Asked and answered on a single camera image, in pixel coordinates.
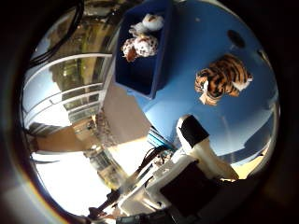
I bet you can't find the white brown-spotted plush toy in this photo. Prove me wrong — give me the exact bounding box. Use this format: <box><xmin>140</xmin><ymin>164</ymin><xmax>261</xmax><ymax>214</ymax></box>
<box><xmin>121</xmin><ymin>13</ymin><xmax>164</xmax><ymax>63</ymax></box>

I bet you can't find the dark blue plastic container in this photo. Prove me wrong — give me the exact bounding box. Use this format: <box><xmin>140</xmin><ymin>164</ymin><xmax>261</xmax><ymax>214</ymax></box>
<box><xmin>113</xmin><ymin>0</ymin><xmax>174</xmax><ymax>100</ymax></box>

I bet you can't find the striped tiger plush toy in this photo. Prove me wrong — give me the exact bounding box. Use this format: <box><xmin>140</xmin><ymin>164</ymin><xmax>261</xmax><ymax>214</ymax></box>
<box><xmin>194</xmin><ymin>54</ymin><xmax>254</xmax><ymax>106</ymax></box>

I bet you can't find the black hand wiring cable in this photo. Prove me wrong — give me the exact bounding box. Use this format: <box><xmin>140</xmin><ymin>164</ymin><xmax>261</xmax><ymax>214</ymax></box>
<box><xmin>88</xmin><ymin>145</ymin><xmax>169</xmax><ymax>218</ymax></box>

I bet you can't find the white window frame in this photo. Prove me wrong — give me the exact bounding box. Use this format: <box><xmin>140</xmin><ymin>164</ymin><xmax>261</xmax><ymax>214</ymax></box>
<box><xmin>21</xmin><ymin>52</ymin><xmax>113</xmax><ymax>129</ymax></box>

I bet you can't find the black looped cable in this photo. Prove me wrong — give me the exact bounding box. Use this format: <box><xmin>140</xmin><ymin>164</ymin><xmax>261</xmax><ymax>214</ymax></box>
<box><xmin>29</xmin><ymin>0</ymin><xmax>85</xmax><ymax>68</ymax></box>

